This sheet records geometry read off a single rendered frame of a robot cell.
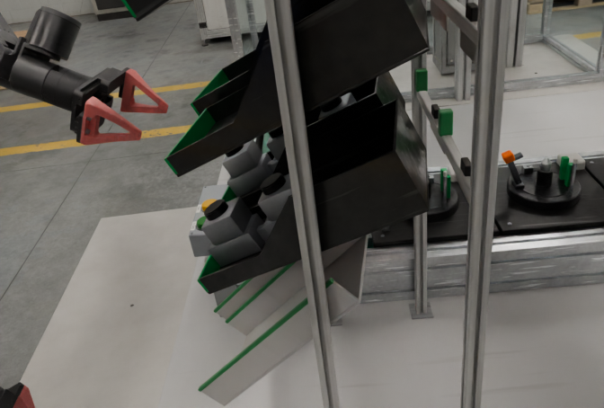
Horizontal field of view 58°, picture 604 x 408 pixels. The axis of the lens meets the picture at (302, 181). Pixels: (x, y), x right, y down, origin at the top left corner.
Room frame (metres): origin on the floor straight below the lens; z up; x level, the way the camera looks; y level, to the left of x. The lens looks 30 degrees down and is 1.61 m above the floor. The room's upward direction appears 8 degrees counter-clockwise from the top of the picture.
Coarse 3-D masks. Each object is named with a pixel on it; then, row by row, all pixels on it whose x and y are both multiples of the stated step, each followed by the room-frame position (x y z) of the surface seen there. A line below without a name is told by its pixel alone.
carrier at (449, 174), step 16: (432, 176) 1.00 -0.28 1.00; (448, 176) 0.94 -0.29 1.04; (432, 192) 0.96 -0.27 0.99; (448, 192) 0.93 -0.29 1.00; (432, 208) 0.90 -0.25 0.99; (448, 208) 0.90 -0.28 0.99; (464, 208) 0.92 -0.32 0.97; (400, 224) 0.89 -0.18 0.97; (432, 224) 0.88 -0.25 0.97; (448, 224) 0.87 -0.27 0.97; (464, 224) 0.86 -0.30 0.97; (384, 240) 0.85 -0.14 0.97; (400, 240) 0.84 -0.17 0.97; (432, 240) 0.84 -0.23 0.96; (448, 240) 0.83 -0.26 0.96
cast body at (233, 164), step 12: (252, 144) 0.73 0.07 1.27; (228, 156) 0.71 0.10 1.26; (240, 156) 0.70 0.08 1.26; (252, 156) 0.70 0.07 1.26; (264, 156) 0.72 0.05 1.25; (228, 168) 0.70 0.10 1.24; (240, 168) 0.70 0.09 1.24; (252, 168) 0.70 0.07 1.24; (264, 168) 0.70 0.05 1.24; (228, 180) 0.71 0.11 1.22; (240, 180) 0.70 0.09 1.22; (252, 180) 0.70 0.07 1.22; (240, 192) 0.70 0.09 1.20
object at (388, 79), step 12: (372, 84) 0.72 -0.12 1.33; (384, 84) 0.65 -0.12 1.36; (360, 96) 0.73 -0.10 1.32; (372, 96) 0.60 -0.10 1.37; (384, 96) 0.62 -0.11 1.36; (396, 96) 0.68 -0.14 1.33; (348, 108) 0.60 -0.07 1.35; (360, 108) 0.60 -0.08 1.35; (372, 108) 0.60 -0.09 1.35; (312, 120) 0.74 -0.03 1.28; (324, 120) 0.61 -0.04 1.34; (336, 120) 0.61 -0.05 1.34; (348, 120) 0.60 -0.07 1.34; (312, 132) 0.62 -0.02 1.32; (324, 132) 0.61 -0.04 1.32; (276, 168) 0.63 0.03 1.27; (288, 168) 0.62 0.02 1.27; (228, 192) 0.70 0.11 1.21; (252, 192) 0.64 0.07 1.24; (252, 204) 0.64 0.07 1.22
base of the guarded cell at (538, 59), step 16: (528, 48) 2.16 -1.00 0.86; (544, 48) 2.14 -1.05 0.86; (432, 64) 2.12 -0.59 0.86; (528, 64) 1.98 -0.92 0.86; (544, 64) 1.96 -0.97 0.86; (560, 64) 1.93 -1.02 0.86; (400, 80) 1.99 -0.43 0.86; (432, 80) 1.94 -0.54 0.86; (448, 80) 1.92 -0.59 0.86; (512, 96) 1.69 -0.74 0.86; (528, 96) 1.68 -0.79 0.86
